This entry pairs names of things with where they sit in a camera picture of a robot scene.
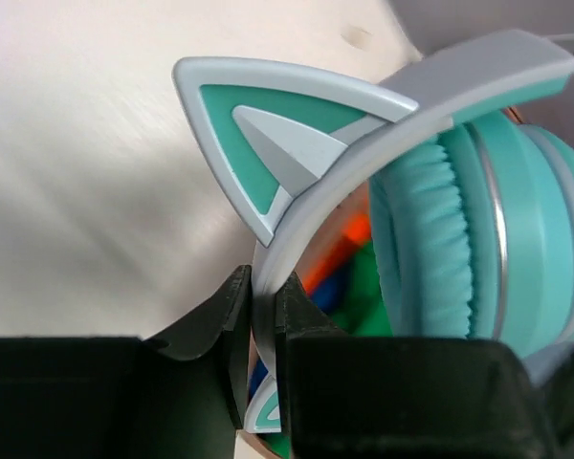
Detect pink suitcase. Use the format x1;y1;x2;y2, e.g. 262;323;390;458
253;107;574;370

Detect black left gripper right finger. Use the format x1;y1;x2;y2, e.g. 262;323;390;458
274;276;562;458

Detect orange jacket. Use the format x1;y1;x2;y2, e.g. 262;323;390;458
296;211;371;294

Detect teal white cat-ear headphones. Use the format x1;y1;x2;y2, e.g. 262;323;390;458
171;28;574;435

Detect green t-shirt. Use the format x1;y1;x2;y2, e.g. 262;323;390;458
254;241;390;458

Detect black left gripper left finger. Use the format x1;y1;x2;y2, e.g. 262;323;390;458
0;266;251;458

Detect blue zip jacket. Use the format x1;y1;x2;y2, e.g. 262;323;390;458
249;262;352;398

